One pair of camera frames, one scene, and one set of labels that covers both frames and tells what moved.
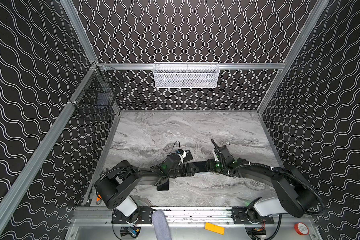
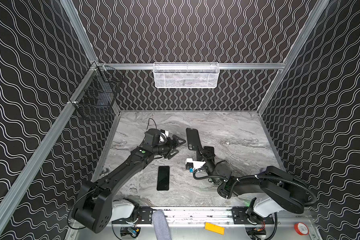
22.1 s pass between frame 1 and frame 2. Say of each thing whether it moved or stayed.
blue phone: moved
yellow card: stayed
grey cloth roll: stayed
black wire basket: stayed
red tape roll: stayed
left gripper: moved
